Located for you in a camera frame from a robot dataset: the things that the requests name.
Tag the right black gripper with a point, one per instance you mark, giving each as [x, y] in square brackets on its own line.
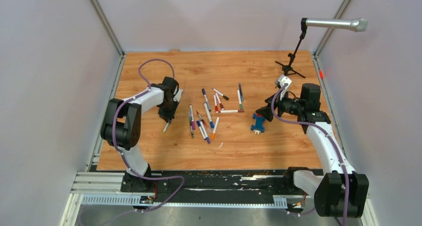
[266, 111]

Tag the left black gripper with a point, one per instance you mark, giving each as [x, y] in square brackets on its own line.
[168, 117]

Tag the dark green cap pen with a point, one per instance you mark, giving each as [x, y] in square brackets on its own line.
[191, 126]

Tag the clear cap grey pen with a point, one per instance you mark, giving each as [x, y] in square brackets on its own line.
[240, 92]

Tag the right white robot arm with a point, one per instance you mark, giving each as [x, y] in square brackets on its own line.
[342, 192]

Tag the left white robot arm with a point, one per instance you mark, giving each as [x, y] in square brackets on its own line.
[121, 126]

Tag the blue red toy robot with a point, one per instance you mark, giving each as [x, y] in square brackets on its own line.
[258, 126]

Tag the purple cap marker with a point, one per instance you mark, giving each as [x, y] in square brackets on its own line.
[191, 116]

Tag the navy cap marker lower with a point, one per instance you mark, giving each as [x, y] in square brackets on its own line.
[201, 129]

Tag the purple tip white marker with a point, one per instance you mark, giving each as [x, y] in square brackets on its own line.
[205, 133]

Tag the orange red cap marker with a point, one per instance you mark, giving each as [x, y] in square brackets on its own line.
[201, 118]

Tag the brown cap marker horizontal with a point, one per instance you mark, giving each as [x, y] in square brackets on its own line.
[231, 111]

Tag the black microphone tripod stand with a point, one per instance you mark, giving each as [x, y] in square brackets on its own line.
[288, 68]

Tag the dark red cap marker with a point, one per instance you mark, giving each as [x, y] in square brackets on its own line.
[219, 101]

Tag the silver microphone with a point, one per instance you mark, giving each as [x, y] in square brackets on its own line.
[356, 25]

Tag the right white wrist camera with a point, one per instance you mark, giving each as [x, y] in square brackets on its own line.
[283, 82]

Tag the red marker on rail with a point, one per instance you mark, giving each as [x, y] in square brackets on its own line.
[321, 74]

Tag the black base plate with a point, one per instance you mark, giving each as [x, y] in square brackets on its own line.
[219, 186]

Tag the grey slotted cable duct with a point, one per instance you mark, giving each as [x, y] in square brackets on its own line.
[144, 201]

